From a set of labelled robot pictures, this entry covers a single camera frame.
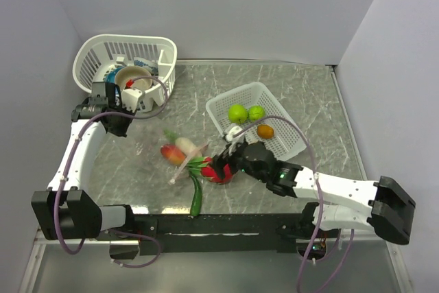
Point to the beige bowl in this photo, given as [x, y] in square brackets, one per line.
[134, 76]

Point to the green fake chili pepper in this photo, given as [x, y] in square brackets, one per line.
[196, 203]

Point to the blue plate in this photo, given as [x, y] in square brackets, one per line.
[110, 77]

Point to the red fake strawberry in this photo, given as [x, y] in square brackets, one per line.
[212, 169]

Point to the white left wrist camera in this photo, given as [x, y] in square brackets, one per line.
[131, 98]

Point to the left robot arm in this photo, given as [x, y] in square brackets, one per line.
[65, 209]

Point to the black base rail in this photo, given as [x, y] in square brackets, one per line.
[180, 233]

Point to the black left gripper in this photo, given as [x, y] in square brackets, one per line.
[122, 130]

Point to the white slatted round basket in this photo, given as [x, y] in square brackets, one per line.
[104, 53]

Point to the blue patterned white dish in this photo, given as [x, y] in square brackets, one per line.
[149, 65]

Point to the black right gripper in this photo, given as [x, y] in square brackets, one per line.
[228, 157]

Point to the clear zip top bag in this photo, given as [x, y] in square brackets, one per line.
[145, 149]

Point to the white fake radish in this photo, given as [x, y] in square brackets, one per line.
[185, 145]

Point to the green fake apple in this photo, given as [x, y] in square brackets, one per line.
[237, 114]

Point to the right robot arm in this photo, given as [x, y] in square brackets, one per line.
[382, 206]

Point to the brown fake food piece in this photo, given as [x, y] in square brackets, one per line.
[265, 131]

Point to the red yellow fake mango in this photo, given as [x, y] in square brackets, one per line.
[173, 154]

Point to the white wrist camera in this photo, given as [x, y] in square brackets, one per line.
[131, 98]
[234, 134]

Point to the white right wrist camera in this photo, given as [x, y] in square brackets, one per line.
[234, 134]

